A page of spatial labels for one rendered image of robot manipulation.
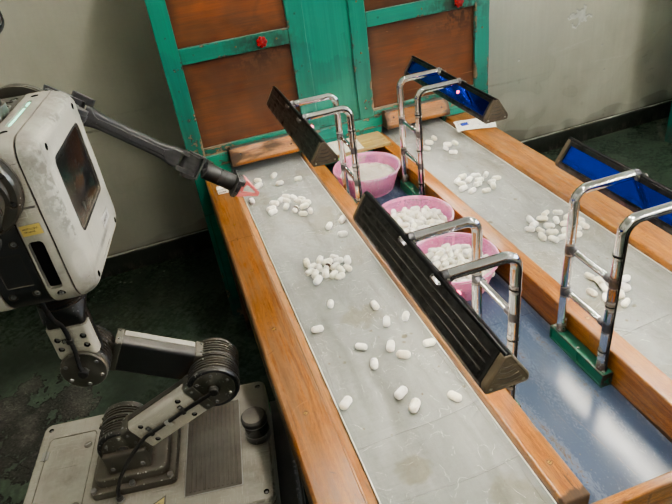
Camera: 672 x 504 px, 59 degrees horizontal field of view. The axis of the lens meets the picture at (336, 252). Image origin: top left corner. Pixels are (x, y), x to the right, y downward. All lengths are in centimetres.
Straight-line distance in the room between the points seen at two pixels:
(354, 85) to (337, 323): 126
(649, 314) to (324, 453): 88
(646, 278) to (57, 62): 259
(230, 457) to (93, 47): 208
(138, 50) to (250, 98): 84
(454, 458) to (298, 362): 44
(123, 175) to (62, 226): 215
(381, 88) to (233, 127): 65
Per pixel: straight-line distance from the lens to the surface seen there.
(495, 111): 194
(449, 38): 271
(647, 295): 174
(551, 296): 164
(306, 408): 137
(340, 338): 156
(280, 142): 249
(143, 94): 319
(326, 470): 126
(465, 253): 184
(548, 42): 402
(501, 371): 97
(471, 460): 129
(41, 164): 113
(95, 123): 200
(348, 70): 255
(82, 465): 187
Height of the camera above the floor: 176
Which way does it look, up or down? 33 degrees down
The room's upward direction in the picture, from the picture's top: 8 degrees counter-clockwise
